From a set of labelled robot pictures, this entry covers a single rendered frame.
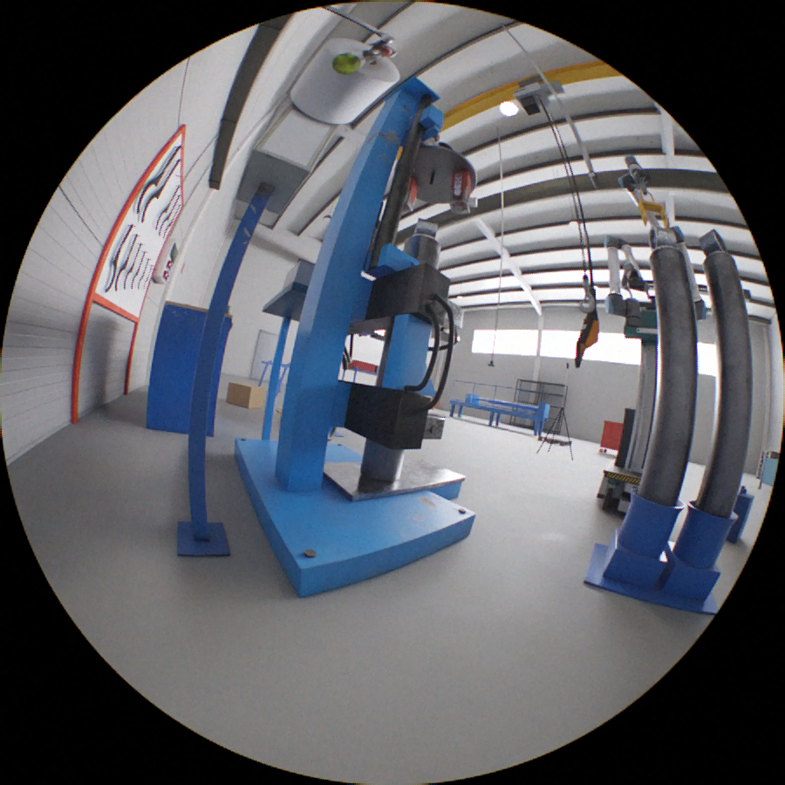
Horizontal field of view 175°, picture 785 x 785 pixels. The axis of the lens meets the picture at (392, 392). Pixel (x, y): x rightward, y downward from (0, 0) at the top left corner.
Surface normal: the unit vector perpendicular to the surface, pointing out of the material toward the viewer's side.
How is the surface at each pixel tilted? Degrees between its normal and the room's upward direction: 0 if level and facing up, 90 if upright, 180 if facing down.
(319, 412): 90
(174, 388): 90
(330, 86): 176
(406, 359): 90
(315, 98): 169
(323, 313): 90
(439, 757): 0
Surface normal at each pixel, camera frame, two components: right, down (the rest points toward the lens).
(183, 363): 0.64, 0.12
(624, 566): -0.74, -0.14
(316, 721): 0.18, -0.98
